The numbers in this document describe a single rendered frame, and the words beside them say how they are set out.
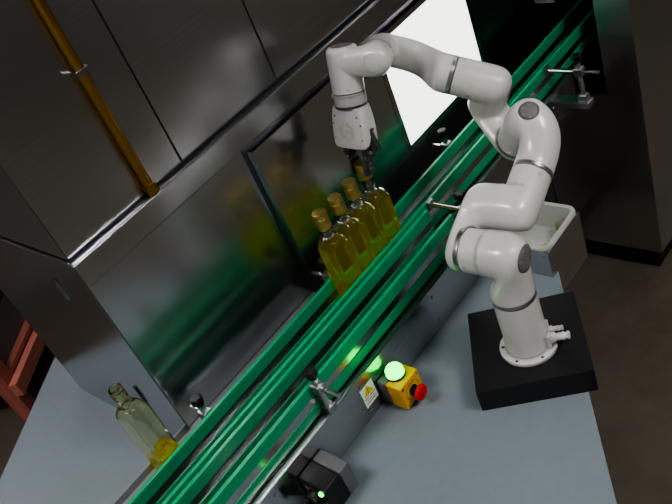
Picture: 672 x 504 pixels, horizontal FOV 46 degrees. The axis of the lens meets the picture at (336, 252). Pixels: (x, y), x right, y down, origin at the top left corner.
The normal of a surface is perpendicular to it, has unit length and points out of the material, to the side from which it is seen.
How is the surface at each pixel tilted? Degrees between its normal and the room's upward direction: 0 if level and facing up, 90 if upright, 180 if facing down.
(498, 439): 0
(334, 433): 90
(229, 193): 90
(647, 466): 0
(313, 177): 90
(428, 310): 90
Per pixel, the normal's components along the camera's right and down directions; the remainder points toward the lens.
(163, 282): 0.73, 0.18
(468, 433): -0.33, -0.74
